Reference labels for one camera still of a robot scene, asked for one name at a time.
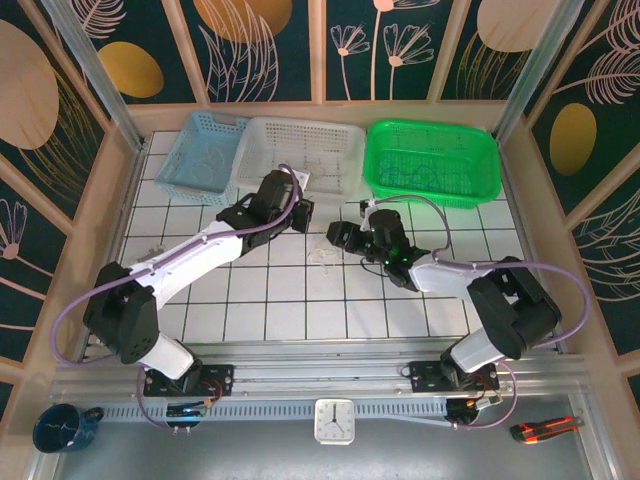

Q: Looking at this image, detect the clear plastic bag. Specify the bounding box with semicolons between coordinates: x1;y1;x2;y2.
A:
307;242;336;276

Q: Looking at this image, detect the thin blue cable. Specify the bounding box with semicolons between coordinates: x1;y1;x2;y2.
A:
379;163;454;189

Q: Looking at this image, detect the white plastic basket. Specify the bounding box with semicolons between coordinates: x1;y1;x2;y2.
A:
230;116;366;207

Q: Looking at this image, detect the thin white cable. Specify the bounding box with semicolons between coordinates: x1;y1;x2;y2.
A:
187;147;229;184

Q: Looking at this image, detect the light blue plastic basket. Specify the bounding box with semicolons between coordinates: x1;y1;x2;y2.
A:
155;110;251;207

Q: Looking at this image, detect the green plastic basket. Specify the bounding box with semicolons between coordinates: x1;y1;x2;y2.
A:
362;118;503;211

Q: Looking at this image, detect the white square clock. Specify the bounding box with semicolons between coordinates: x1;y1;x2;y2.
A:
313;398;356;445

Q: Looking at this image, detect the black electronics board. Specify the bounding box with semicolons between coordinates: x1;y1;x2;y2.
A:
166;402;209;434
446;397;501;430

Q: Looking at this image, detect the orange black utility knife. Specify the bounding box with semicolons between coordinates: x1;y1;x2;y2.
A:
509;415;585;445

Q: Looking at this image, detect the dark blue mug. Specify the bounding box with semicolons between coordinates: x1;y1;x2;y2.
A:
32;403;105;455

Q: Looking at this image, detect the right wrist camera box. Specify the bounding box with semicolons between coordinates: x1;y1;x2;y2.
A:
358;198;384;226

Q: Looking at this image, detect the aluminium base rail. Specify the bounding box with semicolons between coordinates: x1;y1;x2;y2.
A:
49;342;589;401

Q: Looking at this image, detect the aluminium side rail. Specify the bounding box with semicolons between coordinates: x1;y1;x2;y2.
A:
499;144;574;354
77;137;151;364

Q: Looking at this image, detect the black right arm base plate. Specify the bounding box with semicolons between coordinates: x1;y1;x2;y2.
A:
408;360;501;394

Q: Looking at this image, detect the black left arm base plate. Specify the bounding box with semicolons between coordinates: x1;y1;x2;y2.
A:
143;363;236;399

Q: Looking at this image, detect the slotted grey cable duct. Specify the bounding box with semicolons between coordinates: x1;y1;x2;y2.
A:
102;398;451;422

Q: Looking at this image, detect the aluminium frame post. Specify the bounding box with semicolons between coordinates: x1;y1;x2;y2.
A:
492;0;586;146
39;0;149;154

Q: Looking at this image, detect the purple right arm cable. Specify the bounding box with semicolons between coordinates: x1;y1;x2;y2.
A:
372;194;594;431

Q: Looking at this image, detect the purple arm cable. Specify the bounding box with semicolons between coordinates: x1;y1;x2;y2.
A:
372;194;594;431
53;163;304;431

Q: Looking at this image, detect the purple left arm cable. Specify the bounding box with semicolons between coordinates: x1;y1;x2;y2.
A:
53;163;304;431

